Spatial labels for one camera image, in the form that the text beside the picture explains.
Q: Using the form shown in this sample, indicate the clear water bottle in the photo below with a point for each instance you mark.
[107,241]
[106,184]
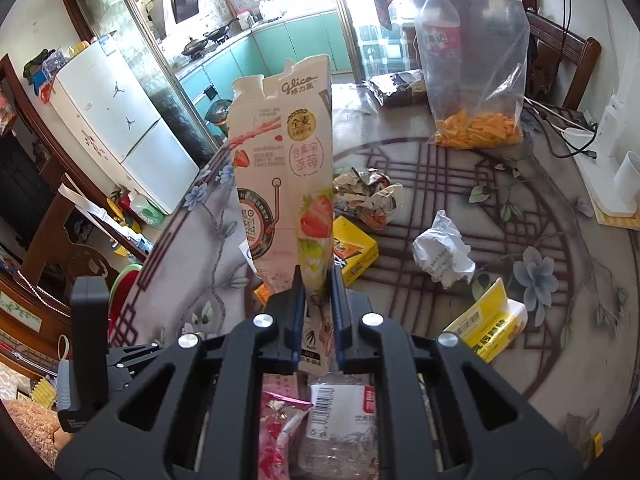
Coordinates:
[340,439]

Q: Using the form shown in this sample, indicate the white desk lamp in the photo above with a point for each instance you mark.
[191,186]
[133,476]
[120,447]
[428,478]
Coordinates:
[611,185]

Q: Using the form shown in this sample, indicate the yellow medicine box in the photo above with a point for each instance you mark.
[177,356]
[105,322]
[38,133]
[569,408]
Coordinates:
[492,323]

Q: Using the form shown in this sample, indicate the green trash bin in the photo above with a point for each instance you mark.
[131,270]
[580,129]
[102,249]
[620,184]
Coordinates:
[217,115]

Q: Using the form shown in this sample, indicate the carved wooden chair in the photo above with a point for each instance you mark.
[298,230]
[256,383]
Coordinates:
[51,245]

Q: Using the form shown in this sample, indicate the yellow orange drink carton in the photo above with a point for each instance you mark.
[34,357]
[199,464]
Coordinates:
[354,250]

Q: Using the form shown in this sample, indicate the pink strawberry Glico box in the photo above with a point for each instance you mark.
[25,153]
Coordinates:
[281,143]

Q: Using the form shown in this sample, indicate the clear zip bag orange snacks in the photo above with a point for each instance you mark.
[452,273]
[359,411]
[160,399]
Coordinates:
[494,41]

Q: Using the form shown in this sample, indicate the person's left hand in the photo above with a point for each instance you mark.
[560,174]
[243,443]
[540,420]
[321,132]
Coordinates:
[40,427]

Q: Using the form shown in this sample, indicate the dark snack package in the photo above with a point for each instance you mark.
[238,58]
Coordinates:
[398,89]

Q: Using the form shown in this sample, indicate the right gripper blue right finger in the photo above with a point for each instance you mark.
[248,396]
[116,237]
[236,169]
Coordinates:
[443,413]

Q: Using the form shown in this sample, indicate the dark wooden chair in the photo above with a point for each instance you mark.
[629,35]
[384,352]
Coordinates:
[550,46]

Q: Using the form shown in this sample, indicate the pink snack wrapper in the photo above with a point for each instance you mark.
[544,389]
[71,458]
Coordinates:
[282,411]

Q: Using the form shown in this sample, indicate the colourful wrapper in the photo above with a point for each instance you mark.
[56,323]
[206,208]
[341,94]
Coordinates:
[368,195]

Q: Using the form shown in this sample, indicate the teal kitchen cabinets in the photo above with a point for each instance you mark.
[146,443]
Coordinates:
[263,50]

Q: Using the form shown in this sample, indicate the plastic bottle red label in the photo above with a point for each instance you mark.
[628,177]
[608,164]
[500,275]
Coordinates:
[439,39]

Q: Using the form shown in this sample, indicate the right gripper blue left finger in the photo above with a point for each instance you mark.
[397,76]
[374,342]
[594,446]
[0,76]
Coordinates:
[190,410]

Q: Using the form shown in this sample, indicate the white paper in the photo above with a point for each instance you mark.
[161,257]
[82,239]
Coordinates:
[441,253]

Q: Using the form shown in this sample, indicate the white power strip with cables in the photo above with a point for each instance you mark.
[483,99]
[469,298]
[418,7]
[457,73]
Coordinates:
[565,129]

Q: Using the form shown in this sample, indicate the red green plastic stool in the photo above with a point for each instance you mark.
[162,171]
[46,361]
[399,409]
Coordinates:
[121,331]

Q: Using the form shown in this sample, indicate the items on top of refrigerator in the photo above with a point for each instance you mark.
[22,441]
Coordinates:
[40,72]

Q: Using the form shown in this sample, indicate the black wok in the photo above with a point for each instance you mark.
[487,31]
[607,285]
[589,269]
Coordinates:
[194,46]

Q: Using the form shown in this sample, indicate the white two-door refrigerator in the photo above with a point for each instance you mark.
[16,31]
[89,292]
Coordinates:
[105,107]

